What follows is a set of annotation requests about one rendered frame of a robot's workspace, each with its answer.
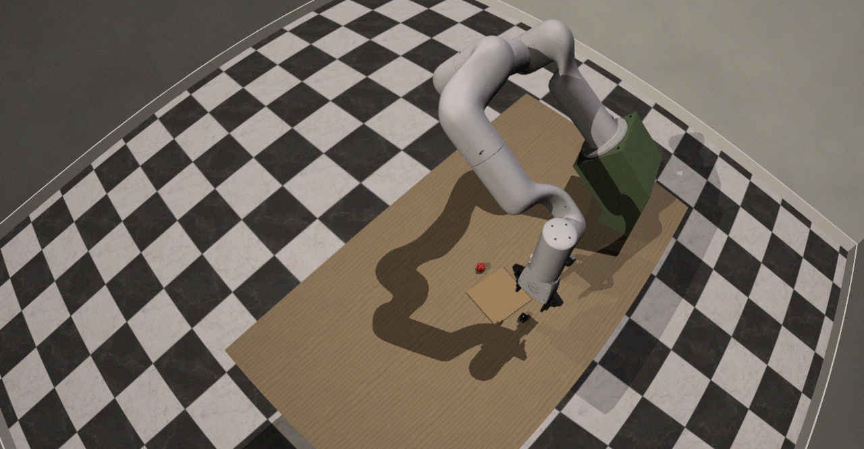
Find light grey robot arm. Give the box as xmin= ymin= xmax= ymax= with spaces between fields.
xmin=433 ymin=20 xmax=628 ymax=283

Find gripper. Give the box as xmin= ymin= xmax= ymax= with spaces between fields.
xmin=512 ymin=261 xmax=564 ymax=312

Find tan flat mat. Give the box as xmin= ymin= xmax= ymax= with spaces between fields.
xmin=466 ymin=267 xmax=532 ymax=326

